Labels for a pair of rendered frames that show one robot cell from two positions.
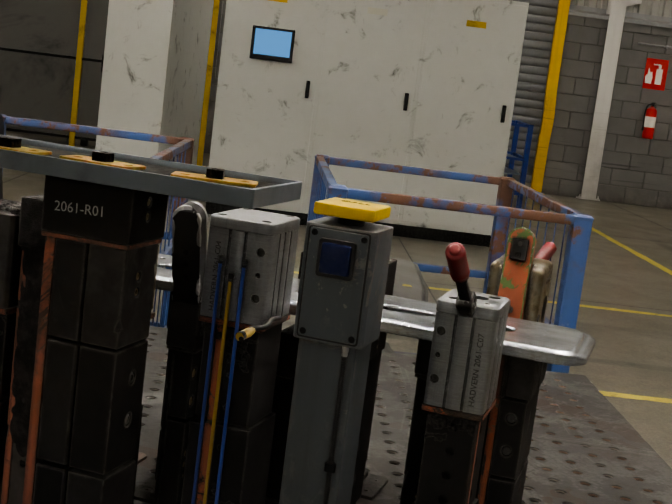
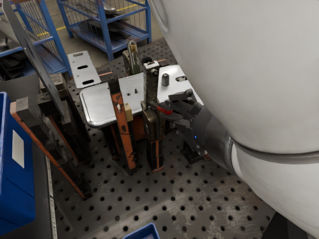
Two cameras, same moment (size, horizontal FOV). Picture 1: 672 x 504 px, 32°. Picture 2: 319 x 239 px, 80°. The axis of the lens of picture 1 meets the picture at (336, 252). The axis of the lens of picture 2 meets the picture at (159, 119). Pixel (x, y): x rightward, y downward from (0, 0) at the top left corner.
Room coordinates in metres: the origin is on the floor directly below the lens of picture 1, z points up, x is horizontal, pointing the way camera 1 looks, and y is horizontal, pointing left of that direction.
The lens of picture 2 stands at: (1.23, 1.12, 1.47)
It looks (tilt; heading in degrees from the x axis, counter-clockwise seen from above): 48 degrees down; 318
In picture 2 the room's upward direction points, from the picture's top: straight up
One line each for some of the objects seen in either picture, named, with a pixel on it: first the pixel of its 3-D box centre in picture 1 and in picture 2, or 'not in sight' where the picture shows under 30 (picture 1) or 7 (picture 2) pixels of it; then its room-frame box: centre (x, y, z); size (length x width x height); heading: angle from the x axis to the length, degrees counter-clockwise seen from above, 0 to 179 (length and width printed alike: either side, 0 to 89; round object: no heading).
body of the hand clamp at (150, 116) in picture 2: not in sight; (154, 142); (1.55, 0.86, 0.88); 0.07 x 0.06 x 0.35; 163
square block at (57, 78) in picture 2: not in sight; (68, 114); (1.91, 1.04, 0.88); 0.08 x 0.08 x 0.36; 73
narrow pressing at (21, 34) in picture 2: not in sight; (41, 69); (1.79, 1.06, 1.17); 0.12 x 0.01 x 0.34; 163
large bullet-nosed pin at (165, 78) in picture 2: not in sight; (165, 80); (1.67, 0.69, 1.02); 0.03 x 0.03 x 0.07
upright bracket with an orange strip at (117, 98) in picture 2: not in sight; (126, 138); (1.58, 0.95, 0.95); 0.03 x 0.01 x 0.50; 73
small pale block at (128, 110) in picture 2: not in sight; (131, 141); (1.61, 0.92, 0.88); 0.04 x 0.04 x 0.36; 73
